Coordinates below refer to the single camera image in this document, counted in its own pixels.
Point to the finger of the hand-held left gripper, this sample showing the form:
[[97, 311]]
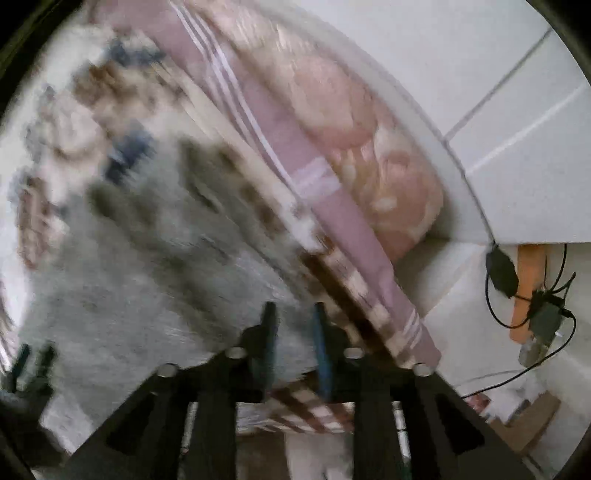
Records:
[[46, 364], [21, 364]]

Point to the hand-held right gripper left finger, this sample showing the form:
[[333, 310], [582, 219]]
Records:
[[269, 344]]

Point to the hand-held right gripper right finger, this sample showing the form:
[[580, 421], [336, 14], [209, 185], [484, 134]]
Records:
[[322, 353]]

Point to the grey fluffy towel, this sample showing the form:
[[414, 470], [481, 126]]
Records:
[[138, 281]]

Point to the mauve striped sheet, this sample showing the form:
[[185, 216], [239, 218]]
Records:
[[272, 138]]

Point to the orange wooden board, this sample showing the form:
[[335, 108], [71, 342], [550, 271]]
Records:
[[526, 277]]

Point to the cardboard box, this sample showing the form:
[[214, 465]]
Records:
[[531, 422]]

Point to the small grey electronic box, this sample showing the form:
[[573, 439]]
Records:
[[549, 316]]

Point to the floral printed blanket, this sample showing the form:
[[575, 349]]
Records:
[[69, 124]]

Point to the pink floral pillow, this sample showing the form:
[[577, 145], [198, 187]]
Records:
[[332, 101]]

